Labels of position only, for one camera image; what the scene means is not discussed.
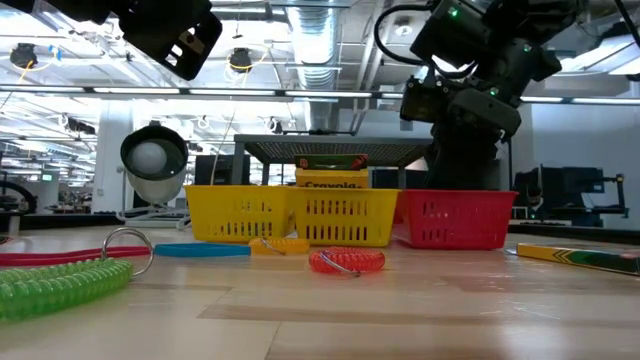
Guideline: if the long ceiling light strip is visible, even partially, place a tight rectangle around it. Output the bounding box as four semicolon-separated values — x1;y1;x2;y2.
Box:
0;84;640;106

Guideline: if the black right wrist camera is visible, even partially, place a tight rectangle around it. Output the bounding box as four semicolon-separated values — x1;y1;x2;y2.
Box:
398;75;454;125

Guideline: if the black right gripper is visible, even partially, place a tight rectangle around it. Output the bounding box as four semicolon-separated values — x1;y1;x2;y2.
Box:
424;119;504;192

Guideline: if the large Crayola crayon box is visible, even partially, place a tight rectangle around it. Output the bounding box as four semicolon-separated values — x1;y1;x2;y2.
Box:
293;153;371;190
517;242;640;278

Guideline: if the long red rubber band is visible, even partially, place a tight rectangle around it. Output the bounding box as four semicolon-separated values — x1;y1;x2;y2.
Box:
0;245;152;268

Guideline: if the red coil keychain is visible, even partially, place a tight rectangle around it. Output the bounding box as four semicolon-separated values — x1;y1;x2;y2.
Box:
307;246;387;278

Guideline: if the orange-yellow coil keychain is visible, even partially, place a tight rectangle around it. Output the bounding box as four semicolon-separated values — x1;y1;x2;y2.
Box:
248;237;311;257

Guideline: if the white lamp cable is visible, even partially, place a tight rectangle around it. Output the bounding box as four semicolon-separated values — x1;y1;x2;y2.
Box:
115;199;192;224

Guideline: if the black frame stand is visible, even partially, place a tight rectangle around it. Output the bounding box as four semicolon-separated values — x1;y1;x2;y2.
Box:
499;135;515;192

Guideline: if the black robot workstation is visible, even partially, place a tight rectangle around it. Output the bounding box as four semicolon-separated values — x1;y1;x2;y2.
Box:
512;166;630;229

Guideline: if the grey perforated metal shelf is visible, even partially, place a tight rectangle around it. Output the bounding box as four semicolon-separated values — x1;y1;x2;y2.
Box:
231;133;436;190

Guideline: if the yellow plastic basket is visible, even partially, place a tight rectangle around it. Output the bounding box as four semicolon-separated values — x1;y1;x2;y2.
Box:
184;184;297;244
291;187;400;248

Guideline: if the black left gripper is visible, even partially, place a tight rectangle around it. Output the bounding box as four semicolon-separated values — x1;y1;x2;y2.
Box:
117;0;224;82

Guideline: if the white cylindrical spot lamp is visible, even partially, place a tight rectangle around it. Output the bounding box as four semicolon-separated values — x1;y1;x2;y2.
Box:
119;123;190;205

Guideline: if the black ceiling device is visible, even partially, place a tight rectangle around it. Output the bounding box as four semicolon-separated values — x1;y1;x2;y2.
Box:
228;47;254;74
9;43;39;70

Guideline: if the red plastic basket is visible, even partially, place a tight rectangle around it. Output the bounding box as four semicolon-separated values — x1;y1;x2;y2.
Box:
391;188;520;251

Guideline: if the silver ventilation duct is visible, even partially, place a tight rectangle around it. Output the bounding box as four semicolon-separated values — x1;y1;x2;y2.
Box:
287;0;342;132

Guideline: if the black background cabinet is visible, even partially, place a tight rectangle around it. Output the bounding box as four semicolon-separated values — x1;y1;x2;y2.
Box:
194;154;251;187

